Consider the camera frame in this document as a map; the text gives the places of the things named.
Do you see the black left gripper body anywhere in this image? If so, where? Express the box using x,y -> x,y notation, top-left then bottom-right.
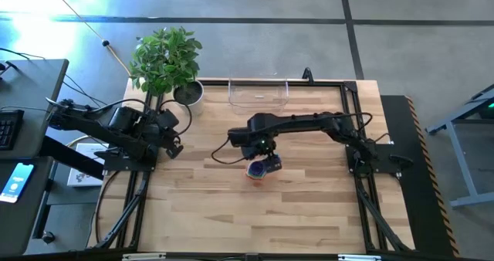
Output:
148,109 -> 181,146

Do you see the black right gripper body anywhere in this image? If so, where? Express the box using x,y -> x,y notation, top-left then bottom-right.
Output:
227,125 -> 278,158

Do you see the blue plastic measuring cup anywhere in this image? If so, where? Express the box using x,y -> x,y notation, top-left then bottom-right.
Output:
247,160 -> 270,178

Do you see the red plastic measuring cup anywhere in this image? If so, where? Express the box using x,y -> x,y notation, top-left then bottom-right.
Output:
246,160 -> 271,180

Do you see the clear plastic basket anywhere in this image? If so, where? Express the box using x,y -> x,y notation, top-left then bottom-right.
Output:
228,76 -> 290,116

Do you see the white plant pot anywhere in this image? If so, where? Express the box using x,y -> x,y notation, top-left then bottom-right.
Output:
171,79 -> 205,116

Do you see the green leafy plant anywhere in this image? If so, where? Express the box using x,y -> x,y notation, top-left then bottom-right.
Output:
128,25 -> 204,97

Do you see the white printed booklet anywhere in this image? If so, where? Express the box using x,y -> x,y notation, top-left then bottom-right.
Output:
66,142 -> 110,188

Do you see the black office desk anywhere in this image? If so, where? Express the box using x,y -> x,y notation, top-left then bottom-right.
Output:
0,58 -> 70,161

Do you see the black hazard-striped floor mat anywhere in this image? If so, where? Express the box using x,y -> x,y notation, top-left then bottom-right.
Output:
379,94 -> 461,259

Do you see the black keyboard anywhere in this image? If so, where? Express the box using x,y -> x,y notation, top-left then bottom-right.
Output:
0,109 -> 25,151

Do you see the smartphone with blue screen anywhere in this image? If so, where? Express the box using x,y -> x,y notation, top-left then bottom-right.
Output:
0,161 -> 36,205

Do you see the black lower desk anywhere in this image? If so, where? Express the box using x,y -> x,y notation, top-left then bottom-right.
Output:
0,155 -> 56,259

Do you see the grey metal table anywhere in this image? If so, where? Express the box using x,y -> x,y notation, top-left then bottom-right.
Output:
425,83 -> 494,209

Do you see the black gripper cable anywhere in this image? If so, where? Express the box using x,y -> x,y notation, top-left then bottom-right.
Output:
210,136 -> 249,166

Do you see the black clamp bracket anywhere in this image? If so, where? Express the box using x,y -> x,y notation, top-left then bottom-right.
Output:
301,66 -> 316,86

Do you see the black metal rig frame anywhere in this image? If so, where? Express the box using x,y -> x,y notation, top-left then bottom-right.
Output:
92,78 -> 416,254

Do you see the yellow rope with black knob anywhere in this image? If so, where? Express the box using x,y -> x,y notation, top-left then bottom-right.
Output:
45,0 -> 133,77

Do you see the silver metal bracket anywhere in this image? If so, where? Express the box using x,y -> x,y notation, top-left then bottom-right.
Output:
338,253 -> 384,261
122,253 -> 167,261

